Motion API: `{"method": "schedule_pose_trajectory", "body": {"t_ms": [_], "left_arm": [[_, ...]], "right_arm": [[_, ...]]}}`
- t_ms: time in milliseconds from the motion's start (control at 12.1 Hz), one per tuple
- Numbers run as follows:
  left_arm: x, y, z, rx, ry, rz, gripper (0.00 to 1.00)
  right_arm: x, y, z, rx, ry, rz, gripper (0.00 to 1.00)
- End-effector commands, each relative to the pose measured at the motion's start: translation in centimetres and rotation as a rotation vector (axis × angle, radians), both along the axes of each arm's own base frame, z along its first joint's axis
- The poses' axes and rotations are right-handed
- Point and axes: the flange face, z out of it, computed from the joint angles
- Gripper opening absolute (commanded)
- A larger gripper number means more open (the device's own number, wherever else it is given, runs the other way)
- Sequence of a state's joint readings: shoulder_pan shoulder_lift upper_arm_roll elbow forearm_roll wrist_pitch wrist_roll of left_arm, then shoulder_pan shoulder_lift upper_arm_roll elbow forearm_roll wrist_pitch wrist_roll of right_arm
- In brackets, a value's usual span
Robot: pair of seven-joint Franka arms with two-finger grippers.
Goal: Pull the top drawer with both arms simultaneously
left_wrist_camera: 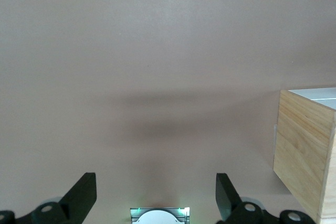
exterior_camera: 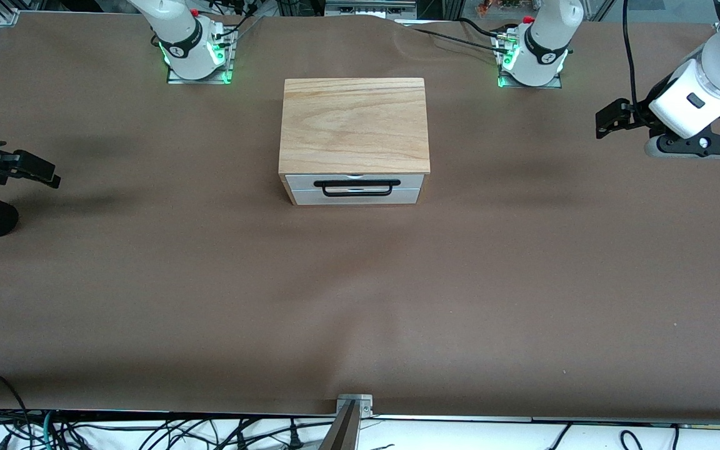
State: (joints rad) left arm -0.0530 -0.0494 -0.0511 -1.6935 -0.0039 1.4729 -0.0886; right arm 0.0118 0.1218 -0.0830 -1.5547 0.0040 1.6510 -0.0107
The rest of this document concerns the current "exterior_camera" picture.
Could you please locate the white drawer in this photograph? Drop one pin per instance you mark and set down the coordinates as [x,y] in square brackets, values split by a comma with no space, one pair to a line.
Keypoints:
[300,197]
[411,181]

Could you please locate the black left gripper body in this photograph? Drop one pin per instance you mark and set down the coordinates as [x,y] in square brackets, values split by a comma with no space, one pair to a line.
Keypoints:
[640,113]

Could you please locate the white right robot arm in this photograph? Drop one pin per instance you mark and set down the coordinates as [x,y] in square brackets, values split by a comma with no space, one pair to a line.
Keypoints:
[185,44]

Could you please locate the white bottom drawer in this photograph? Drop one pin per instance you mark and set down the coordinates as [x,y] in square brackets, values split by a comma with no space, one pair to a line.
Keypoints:
[300,197]

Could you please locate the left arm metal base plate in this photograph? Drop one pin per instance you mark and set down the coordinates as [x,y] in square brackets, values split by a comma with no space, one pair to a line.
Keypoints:
[557,82]

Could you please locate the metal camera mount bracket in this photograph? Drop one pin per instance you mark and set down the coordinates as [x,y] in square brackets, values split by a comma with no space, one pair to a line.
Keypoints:
[350,412]

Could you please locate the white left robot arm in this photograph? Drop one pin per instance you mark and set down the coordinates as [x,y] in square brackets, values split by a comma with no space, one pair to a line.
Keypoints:
[710,81]

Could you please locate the white board with holes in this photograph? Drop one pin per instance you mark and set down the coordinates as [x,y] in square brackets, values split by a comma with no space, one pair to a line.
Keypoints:
[354,125]

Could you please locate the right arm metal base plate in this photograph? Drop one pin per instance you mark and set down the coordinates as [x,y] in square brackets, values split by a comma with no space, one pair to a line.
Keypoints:
[175,80]

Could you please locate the aluminium profile cell frame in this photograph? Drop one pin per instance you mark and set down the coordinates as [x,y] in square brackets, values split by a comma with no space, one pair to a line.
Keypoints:
[7,15]

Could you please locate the grey metal box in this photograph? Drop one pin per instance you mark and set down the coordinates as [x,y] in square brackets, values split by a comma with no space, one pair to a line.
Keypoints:
[369,9]

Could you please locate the white top drawer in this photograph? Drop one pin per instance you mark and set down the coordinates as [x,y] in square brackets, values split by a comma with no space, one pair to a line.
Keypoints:
[411,181]

